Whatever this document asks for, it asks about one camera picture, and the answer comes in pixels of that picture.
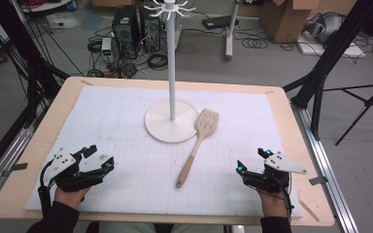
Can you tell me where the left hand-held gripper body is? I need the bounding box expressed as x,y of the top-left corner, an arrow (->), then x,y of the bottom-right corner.
41,148 -> 107,193

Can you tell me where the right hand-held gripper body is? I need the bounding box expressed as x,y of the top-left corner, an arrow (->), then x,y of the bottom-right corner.
242,150 -> 308,195

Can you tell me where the wooden slotted spatula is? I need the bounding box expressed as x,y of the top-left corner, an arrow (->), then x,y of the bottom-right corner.
175,108 -> 220,189

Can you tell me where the white hook stand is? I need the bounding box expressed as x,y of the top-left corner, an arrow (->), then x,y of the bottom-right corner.
143,0 -> 199,145

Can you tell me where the person's right hand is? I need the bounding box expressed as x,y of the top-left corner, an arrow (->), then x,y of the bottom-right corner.
256,188 -> 291,218

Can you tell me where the person's left hand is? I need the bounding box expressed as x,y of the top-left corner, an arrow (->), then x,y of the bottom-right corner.
53,185 -> 92,211

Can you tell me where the white grid foam mat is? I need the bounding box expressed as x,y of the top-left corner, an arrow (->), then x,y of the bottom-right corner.
25,84 -> 304,218

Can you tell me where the grey tape piece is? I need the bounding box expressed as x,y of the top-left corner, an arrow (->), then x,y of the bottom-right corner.
308,176 -> 328,186
1,162 -> 29,178

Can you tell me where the thin wooden strip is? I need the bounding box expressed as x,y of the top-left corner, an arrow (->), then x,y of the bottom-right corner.
297,197 -> 321,223

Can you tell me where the small white power box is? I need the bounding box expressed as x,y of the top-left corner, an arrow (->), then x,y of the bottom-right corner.
101,37 -> 113,56

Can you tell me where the black tripod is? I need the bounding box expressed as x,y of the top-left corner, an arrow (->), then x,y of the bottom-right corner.
322,77 -> 373,147

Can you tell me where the white foam board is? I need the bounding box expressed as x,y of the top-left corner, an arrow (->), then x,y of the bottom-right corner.
296,32 -> 367,59

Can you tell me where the white stand leg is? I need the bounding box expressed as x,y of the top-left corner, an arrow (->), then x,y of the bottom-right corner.
224,0 -> 242,62

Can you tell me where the black computer tower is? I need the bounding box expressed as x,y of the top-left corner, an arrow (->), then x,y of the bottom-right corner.
139,7 -> 162,53
111,5 -> 139,60

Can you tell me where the cardboard box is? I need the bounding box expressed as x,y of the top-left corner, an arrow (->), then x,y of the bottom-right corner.
259,0 -> 321,45

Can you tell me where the flat black device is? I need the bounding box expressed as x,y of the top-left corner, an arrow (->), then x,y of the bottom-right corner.
201,15 -> 240,31

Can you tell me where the grey bag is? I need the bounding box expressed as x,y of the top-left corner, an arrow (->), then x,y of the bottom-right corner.
304,11 -> 347,45

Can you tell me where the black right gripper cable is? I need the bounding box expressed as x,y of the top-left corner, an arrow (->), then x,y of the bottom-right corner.
279,173 -> 295,221

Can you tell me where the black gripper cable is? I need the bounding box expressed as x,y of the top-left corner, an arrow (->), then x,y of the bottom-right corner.
37,159 -> 56,216
279,173 -> 295,221

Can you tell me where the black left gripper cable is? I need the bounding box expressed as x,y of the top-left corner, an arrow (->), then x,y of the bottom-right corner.
37,159 -> 56,216

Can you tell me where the aluminium rail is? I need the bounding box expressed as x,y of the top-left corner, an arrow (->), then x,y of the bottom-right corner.
0,106 -> 45,213
290,102 -> 359,233

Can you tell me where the black metal frame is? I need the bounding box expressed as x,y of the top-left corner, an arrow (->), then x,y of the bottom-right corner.
0,0 -> 72,129
283,0 -> 373,142

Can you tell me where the coiled black cable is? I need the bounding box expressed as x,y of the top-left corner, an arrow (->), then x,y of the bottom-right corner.
147,52 -> 169,70
241,37 -> 270,50

